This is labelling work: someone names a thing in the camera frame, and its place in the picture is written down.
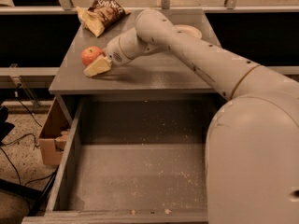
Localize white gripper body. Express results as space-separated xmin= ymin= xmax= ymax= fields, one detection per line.
xmin=105 ymin=36 xmax=132 ymax=65

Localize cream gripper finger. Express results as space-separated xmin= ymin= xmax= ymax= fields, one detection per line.
xmin=83 ymin=55 xmax=111 ymax=77

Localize red apple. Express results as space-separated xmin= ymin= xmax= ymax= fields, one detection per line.
xmin=80 ymin=46 xmax=104 ymax=66

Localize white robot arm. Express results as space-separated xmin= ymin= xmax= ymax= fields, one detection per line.
xmin=84 ymin=9 xmax=299 ymax=224

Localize grey cabinet counter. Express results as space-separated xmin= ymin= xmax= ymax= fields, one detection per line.
xmin=49 ymin=8 xmax=243 ymax=123

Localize grey open top drawer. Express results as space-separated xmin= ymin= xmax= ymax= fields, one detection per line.
xmin=22 ymin=97 xmax=216 ymax=224

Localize brown chip bag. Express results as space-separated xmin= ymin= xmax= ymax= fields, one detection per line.
xmin=77 ymin=0 xmax=131 ymax=37

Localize white bowl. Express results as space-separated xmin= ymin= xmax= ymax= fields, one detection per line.
xmin=176 ymin=24 xmax=202 ymax=39

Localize cardboard box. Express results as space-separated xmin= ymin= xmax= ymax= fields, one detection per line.
xmin=38 ymin=99 xmax=70 ymax=165

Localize metal railing frame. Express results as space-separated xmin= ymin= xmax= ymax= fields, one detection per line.
xmin=0 ymin=0 xmax=299 ymax=89

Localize black cables on left floor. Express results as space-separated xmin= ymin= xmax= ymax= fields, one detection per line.
xmin=0 ymin=84 xmax=59 ymax=210

